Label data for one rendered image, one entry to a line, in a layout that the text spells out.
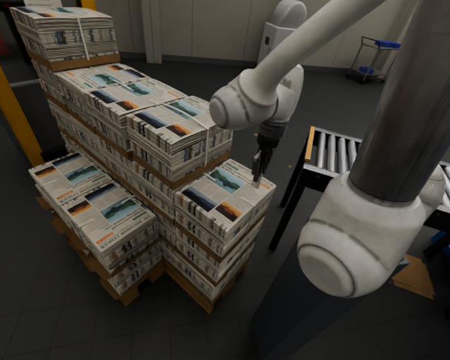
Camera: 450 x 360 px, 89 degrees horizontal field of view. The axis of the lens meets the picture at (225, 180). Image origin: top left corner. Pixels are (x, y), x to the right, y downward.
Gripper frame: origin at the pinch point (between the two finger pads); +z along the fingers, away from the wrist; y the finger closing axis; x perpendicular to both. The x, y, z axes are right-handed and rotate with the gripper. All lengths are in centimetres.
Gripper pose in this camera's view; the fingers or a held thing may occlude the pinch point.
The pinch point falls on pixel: (256, 179)
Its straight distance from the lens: 88.0
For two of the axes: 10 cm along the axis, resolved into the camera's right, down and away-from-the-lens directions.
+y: -6.3, 4.6, -6.3
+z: -1.2, 7.4, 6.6
